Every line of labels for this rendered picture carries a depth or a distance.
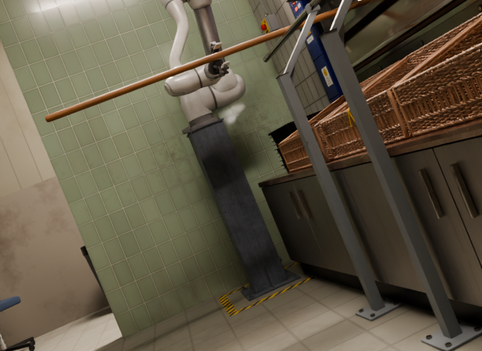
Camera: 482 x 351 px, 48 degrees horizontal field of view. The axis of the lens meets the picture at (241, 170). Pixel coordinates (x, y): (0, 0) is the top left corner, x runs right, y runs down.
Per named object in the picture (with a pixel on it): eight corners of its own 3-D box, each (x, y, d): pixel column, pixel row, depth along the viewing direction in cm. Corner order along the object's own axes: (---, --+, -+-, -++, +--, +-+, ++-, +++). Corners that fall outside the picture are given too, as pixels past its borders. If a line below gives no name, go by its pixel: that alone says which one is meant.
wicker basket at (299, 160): (371, 138, 281) (351, 88, 281) (429, 119, 226) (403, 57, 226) (287, 173, 271) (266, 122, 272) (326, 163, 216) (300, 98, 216)
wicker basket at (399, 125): (433, 118, 223) (407, 54, 223) (536, 83, 168) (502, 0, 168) (331, 161, 211) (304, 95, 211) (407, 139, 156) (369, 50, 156)
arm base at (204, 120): (183, 137, 327) (179, 128, 327) (216, 123, 330) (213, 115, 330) (184, 133, 309) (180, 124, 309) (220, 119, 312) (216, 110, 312)
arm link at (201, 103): (186, 125, 326) (172, 91, 326) (214, 115, 330) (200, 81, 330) (189, 120, 310) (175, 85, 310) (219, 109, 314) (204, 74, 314)
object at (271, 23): (276, 33, 350) (270, 19, 350) (280, 27, 340) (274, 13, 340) (266, 36, 348) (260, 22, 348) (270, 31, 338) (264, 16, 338)
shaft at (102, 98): (46, 122, 223) (43, 115, 223) (47, 123, 226) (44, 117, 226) (397, -9, 259) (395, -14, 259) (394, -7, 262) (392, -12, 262)
